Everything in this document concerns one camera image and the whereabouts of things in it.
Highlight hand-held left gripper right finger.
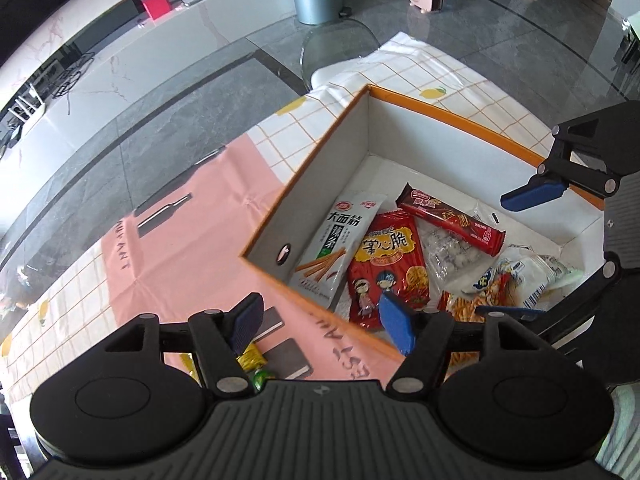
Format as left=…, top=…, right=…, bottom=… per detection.
left=378, top=292, right=555, bottom=395

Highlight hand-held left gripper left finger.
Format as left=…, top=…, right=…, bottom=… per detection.
left=101, top=292, right=265, bottom=397

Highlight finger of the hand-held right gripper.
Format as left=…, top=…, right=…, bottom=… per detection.
left=474, top=251, right=626, bottom=346
left=500, top=100, right=640, bottom=213

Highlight yellow snack packet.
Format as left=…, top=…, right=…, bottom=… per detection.
left=234, top=344, right=267, bottom=374

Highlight white blue snack packet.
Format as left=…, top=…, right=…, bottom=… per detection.
left=460, top=244, right=585, bottom=311

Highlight potato stick snack packet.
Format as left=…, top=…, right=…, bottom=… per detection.
left=437, top=275, right=502, bottom=369

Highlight green snack packet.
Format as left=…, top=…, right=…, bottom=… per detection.
left=251, top=367, right=277, bottom=392

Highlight red cartoon snack packet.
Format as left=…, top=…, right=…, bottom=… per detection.
left=346, top=211, right=432, bottom=332

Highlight dark red biscuit packet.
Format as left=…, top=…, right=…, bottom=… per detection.
left=396, top=183, right=507, bottom=256

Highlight clear candy packet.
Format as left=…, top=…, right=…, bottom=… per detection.
left=417, top=220, right=489, bottom=292

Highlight white gluten stick packet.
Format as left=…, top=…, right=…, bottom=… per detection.
left=291, top=191, right=389, bottom=311

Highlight orange cardboard box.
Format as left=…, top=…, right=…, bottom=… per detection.
left=239, top=85, right=607, bottom=361

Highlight pink printed table mat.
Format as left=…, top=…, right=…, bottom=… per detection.
left=100, top=141, right=408, bottom=396

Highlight striped grey clothing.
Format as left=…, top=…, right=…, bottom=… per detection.
left=595, top=382, right=640, bottom=480

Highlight round glass table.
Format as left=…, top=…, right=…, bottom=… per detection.
left=300, top=18, right=381, bottom=92

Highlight white marble television console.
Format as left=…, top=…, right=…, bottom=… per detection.
left=0, top=0, right=306, bottom=161

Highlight white router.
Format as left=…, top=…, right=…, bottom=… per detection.
left=6, top=81, right=47, bottom=124

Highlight red square box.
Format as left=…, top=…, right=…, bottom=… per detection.
left=140, top=0, right=171, bottom=22

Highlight black cables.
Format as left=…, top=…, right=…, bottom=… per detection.
left=49, top=51, right=97, bottom=99

